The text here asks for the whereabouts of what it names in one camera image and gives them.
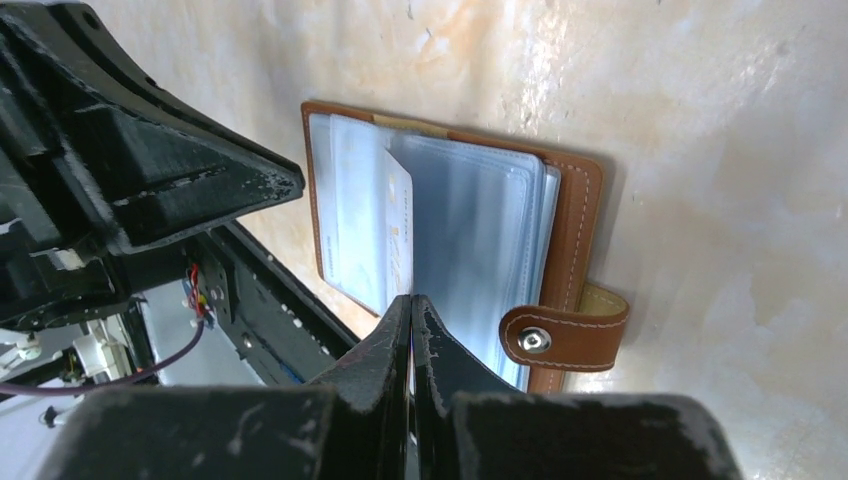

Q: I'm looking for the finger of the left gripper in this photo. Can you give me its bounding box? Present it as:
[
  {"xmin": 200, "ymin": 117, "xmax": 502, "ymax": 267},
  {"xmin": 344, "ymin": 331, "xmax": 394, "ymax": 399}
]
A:
[{"xmin": 13, "ymin": 2, "xmax": 292, "ymax": 166}]

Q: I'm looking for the brown leather card holder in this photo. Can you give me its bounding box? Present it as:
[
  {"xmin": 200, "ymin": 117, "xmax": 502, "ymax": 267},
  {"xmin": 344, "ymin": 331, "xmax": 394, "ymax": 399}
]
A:
[{"xmin": 301, "ymin": 101, "xmax": 630, "ymax": 393}]

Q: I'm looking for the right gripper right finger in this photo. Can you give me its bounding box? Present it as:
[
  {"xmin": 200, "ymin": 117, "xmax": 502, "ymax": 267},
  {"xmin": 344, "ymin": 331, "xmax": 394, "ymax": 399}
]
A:
[{"xmin": 411, "ymin": 295, "xmax": 742, "ymax": 479}]

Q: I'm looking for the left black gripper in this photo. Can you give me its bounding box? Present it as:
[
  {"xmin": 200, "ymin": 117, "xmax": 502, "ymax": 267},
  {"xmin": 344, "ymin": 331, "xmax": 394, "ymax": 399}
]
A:
[{"xmin": 1, "ymin": 13, "xmax": 305, "ymax": 331}]

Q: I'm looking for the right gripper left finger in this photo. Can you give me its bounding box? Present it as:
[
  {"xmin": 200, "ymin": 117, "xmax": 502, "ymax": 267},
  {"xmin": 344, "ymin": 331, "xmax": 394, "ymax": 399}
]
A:
[{"xmin": 38, "ymin": 296, "xmax": 411, "ymax": 479}]

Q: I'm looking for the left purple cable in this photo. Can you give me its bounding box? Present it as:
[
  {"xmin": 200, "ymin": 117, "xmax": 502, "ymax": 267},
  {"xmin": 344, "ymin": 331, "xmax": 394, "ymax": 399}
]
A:
[{"xmin": 0, "ymin": 317, "xmax": 208, "ymax": 400}]

